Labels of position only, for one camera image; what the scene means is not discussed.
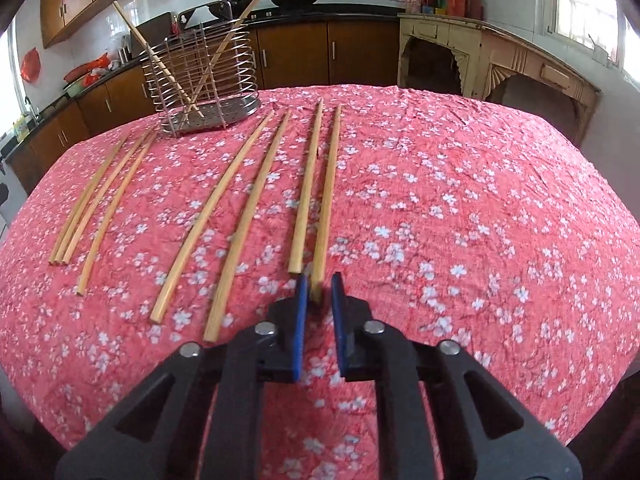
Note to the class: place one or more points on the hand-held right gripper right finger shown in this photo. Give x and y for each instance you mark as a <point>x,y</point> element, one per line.
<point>340,330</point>

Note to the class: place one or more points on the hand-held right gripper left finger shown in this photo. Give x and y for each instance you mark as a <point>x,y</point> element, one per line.
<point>301,330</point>

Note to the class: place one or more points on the clear glass cup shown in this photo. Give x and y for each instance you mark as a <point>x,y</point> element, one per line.
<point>220,112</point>

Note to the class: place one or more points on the pink floral tablecloth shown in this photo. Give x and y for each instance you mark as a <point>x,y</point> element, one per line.
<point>450,210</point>

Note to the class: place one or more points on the brown lower kitchen cabinets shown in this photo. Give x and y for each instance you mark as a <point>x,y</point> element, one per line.
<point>360,50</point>

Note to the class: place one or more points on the cream wooden side table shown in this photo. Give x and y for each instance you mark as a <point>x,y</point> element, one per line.
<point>500,55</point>

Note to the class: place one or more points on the black kitchen countertop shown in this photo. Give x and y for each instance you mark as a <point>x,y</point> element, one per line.
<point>360,10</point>

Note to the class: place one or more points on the dark brown cutting board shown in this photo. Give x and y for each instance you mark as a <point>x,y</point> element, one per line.
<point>152,35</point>

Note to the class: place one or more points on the small red bottle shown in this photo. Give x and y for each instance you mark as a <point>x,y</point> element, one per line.
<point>175,24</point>

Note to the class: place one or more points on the green basin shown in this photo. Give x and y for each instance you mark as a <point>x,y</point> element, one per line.
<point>74,89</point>

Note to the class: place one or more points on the red plastic bags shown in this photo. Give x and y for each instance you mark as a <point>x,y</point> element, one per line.
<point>92,67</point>

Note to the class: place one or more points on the row of colourful bottles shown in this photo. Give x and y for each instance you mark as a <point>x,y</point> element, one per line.
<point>434,4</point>

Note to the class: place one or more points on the yellow bottle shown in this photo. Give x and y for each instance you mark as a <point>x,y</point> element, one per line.
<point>22,129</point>

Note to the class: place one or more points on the metal faucet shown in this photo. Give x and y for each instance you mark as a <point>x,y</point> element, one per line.
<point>31,107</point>

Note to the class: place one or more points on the hanging red plastic bag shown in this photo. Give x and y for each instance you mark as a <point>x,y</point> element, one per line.
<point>30,65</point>

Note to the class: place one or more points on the window above sink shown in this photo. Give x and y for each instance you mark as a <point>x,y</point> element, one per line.
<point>12,70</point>

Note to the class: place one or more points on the window beside side table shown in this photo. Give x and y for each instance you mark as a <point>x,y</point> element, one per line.
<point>585,5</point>

